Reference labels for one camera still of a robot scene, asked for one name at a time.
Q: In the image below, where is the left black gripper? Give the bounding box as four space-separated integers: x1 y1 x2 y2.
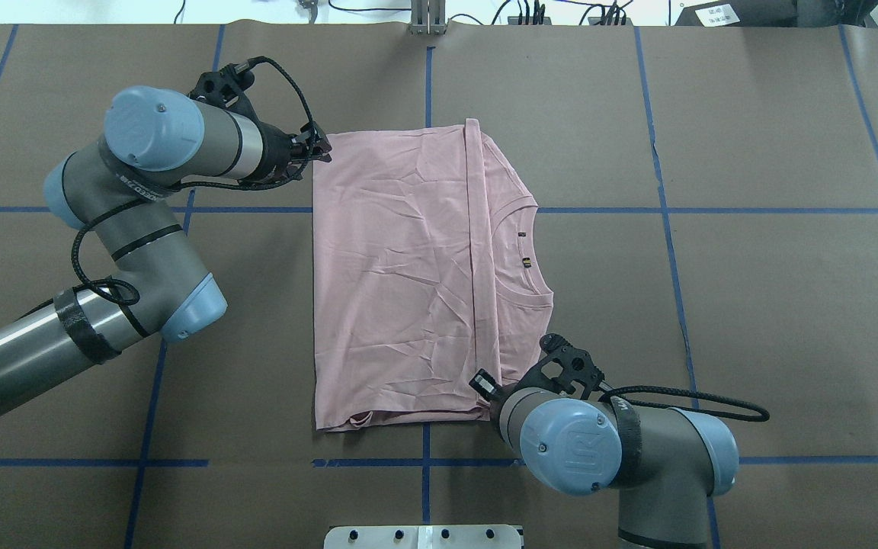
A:
259 122 332 184

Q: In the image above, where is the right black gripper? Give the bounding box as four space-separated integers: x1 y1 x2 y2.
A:
469 366 554 404

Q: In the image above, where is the pink Snoopy t-shirt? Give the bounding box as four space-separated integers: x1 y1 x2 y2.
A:
312 118 553 433

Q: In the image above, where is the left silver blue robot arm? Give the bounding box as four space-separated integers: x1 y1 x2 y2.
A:
0 85 331 416

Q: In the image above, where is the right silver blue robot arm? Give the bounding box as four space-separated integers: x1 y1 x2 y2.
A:
470 371 741 548

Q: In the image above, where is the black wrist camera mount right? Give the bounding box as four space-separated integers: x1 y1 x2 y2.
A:
534 333 605 400

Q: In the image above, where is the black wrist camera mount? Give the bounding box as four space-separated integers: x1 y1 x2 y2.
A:
534 333 605 400
186 60 257 119

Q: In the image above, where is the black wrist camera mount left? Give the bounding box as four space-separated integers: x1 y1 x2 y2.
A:
186 60 257 119

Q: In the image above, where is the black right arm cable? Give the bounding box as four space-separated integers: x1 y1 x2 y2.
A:
599 386 771 423

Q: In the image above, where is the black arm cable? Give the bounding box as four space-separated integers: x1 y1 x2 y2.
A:
69 56 316 307
599 386 771 423

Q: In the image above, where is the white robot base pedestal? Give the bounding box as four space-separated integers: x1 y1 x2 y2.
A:
323 524 525 548

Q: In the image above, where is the aluminium frame post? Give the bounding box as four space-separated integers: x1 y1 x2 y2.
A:
409 0 448 36

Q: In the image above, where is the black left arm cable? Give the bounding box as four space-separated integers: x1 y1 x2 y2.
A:
69 56 316 307

